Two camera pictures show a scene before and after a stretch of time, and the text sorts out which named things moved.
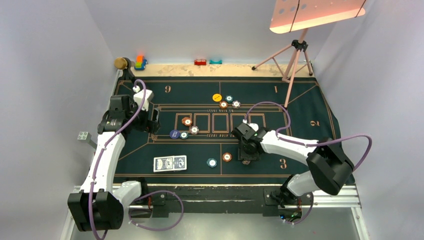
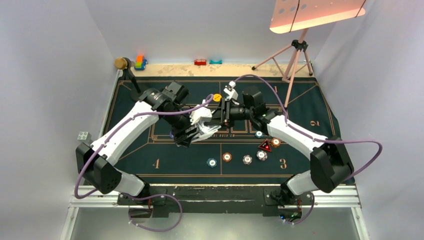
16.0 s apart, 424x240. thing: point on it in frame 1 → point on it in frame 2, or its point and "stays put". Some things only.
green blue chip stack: x=211 y=162 stays put
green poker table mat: x=197 y=116 stays put
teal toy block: x=212 y=62 stays put
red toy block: x=200 y=62 stays put
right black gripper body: x=244 y=152 → x=239 y=112
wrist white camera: x=138 y=97 → x=203 y=114
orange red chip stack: x=227 y=157 stays put
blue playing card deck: x=169 y=163 → x=204 y=132
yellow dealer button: x=217 y=97 stays put
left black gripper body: x=141 y=122 → x=179 y=124
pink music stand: x=293 y=15 stays put
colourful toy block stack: x=140 y=63 stays put
